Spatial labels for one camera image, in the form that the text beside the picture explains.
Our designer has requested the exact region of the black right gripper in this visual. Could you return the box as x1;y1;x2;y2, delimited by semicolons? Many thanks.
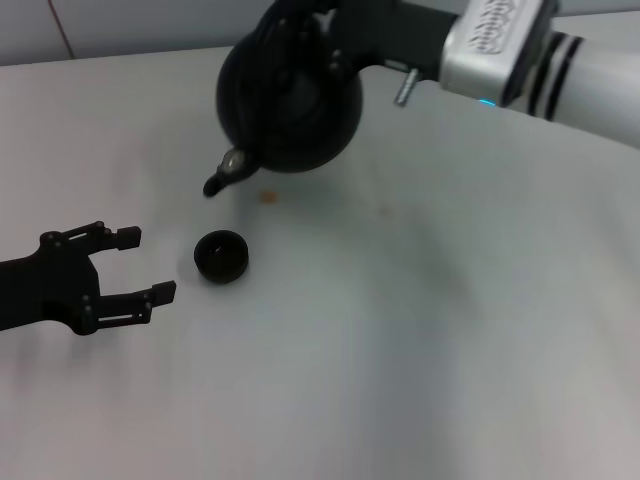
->
279;0;459;84

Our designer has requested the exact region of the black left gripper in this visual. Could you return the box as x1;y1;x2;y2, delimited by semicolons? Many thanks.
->
0;220;178;336

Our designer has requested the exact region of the small black teacup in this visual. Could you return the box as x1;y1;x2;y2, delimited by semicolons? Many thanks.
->
193;229;251;285

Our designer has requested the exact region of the black round teapot with handle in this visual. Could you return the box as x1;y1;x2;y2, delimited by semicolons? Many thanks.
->
202;0;365;199

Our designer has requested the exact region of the right gripper cable with metal plug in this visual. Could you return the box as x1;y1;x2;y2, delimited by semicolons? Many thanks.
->
393;67;420;107

